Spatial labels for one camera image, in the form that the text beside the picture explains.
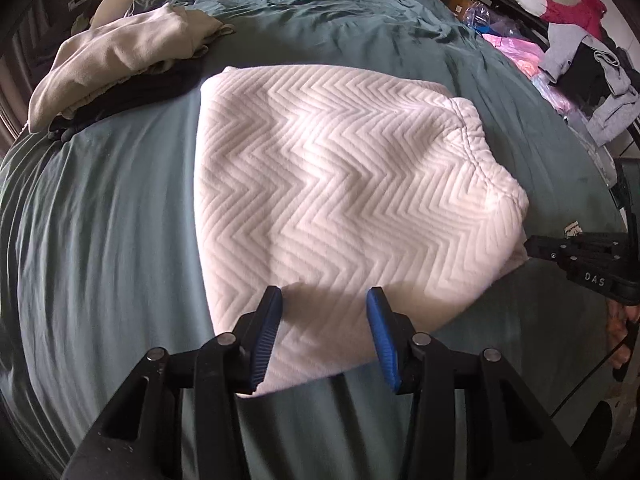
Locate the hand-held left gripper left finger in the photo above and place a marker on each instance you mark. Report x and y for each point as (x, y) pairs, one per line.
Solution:
(265, 340)

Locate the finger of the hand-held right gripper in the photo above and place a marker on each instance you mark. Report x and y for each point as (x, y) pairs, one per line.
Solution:
(555, 257)
(580, 241)

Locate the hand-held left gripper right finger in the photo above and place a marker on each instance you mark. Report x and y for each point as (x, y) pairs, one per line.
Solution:
(384, 340)

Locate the white chevron pants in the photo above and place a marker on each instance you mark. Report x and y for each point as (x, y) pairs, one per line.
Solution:
(340, 185)

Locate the person's right hand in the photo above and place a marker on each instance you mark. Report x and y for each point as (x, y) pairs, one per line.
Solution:
(622, 330)

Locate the black clothing piece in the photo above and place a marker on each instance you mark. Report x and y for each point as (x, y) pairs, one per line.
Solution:
(585, 75)

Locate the pink plastic bag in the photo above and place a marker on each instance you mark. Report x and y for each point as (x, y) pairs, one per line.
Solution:
(520, 57)

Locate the bed with teal duvet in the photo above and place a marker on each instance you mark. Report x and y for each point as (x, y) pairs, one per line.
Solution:
(100, 235)

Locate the grey hoodie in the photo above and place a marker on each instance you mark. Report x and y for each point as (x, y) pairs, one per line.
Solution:
(565, 45)

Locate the pink bear plush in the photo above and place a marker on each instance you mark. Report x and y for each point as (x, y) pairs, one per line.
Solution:
(575, 5)

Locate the clear plastic bag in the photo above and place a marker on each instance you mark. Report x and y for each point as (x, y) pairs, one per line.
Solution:
(487, 20)

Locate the black metal shelf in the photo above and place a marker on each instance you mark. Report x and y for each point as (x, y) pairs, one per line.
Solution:
(492, 0)

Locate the small brown box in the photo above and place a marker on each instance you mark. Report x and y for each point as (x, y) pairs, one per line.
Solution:
(460, 4)

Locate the black garment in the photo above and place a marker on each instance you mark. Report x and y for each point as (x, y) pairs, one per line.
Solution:
(140, 92)

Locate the beige garment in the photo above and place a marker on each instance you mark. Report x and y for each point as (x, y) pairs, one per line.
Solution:
(125, 45)

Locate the white wall socket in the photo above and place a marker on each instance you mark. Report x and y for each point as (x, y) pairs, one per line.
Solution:
(77, 4)

